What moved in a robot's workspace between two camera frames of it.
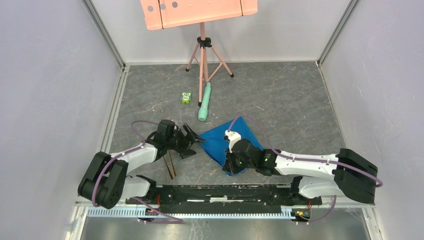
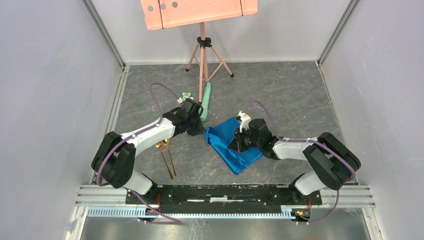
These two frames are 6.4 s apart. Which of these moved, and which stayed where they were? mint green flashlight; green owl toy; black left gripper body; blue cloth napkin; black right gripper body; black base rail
Moved: black left gripper body; black right gripper body
Stayed: black base rail; green owl toy; mint green flashlight; blue cloth napkin
